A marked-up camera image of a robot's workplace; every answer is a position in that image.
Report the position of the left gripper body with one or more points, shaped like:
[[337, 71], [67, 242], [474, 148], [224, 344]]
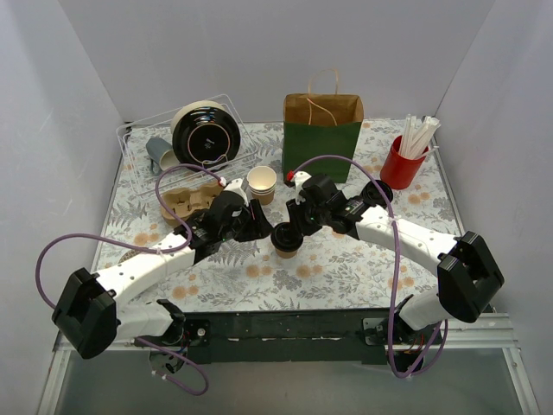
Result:
[[251, 220]]

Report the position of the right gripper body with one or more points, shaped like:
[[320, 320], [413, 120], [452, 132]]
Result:
[[295, 213]]

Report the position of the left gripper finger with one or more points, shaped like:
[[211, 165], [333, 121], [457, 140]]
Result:
[[251, 233], [260, 221]]

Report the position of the black cup lid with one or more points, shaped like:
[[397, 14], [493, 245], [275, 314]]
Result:
[[284, 236]]

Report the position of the single paper cup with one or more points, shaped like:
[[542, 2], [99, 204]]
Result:
[[286, 254]]

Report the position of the green paper bag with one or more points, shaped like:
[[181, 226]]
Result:
[[319, 124]]

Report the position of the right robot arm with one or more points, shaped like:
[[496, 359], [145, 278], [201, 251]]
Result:
[[468, 276]]

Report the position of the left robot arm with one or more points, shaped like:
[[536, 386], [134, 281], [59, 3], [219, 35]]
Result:
[[94, 308]]

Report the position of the cardboard cup carrier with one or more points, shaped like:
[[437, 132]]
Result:
[[185, 201]]

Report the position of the stack of paper cups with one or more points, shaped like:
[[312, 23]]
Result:
[[262, 181]]

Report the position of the stack of black lids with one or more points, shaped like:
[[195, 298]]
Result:
[[373, 197]]

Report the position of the black plate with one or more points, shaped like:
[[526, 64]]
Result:
[[205, 134]]

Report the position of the red cup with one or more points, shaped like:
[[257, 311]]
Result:
[[398, 172]]

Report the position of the grey mug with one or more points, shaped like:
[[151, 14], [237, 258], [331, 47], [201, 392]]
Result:
[[161, 155]]

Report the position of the patterned round coaster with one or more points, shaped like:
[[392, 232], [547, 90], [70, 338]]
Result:
[[128, 255]]

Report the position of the white wrapped straws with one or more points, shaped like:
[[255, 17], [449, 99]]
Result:
[[416, 138]]

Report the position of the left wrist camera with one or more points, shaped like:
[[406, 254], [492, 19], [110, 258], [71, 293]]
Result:
[[235, 186]]

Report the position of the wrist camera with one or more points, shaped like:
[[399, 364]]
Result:
[[296, 180], [235, 186]]

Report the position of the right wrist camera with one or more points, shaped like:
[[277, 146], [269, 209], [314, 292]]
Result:
[[296, 180]]

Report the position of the white wire dish rack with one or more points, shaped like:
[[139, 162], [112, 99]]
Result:
[[133, 137]]

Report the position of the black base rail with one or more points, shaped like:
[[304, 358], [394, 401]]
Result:
[[286, 335]]

